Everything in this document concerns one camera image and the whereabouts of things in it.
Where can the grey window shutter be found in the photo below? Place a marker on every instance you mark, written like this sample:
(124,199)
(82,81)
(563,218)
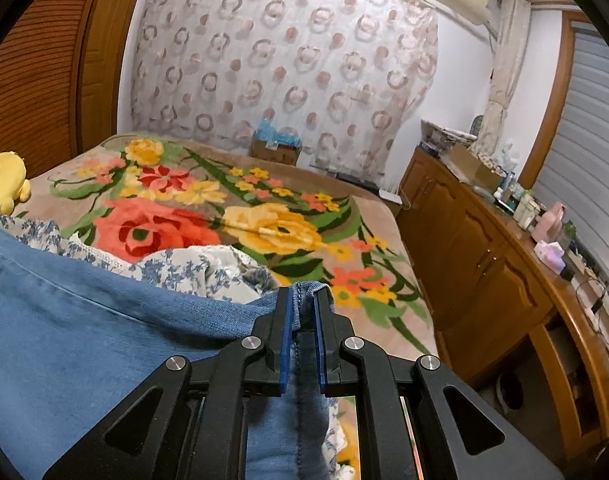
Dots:
(589,135)

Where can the yellow plush toy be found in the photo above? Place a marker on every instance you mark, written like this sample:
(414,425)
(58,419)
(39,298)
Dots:
(7,182)

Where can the beige tied curtain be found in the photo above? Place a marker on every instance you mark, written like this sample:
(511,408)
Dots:
(507,85)

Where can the small cardboard box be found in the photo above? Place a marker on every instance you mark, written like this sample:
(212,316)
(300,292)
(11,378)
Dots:
(274,152)

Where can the blue denim pants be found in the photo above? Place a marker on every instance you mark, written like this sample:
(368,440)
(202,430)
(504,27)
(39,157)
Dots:
(84,335)

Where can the sheer circle pattern curtain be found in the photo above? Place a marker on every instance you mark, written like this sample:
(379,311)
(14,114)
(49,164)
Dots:
(284,60)

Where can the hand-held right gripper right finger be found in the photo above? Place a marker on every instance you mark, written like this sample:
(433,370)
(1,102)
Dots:
(321,350)

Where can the pink tissue pack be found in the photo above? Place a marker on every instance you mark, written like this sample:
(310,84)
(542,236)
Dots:
(549,257)

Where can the blue floral white sheet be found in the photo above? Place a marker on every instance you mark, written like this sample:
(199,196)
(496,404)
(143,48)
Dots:
(194,270)

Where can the pink bottle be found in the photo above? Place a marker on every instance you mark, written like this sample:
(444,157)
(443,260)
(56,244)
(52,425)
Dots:
(549,222)

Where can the brown wooden cabinet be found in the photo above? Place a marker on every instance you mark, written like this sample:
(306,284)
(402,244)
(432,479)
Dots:
(484,270)

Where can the colourful flower print blanket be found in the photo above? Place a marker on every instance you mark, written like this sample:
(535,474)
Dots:
(264,200)

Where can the brown wooden louvred wardrobe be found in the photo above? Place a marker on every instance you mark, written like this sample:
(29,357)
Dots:
(34,85)

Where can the cluster of small cosmetic bottles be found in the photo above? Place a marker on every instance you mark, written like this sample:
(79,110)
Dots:
(517,202)

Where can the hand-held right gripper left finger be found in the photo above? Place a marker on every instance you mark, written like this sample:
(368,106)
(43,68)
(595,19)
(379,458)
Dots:
(283,345)

